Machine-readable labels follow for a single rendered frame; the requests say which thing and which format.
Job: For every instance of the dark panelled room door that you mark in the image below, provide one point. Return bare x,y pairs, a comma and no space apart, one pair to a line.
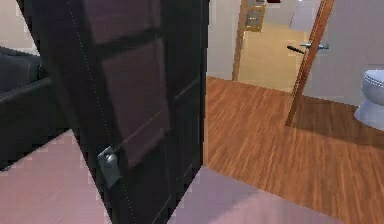
133,83

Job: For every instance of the white toilet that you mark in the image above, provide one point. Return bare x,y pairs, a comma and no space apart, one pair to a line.
373,96

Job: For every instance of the brown wooden room door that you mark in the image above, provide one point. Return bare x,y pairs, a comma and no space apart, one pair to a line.
311,56

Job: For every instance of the black sofa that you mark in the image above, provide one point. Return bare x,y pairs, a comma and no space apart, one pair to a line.
23,100

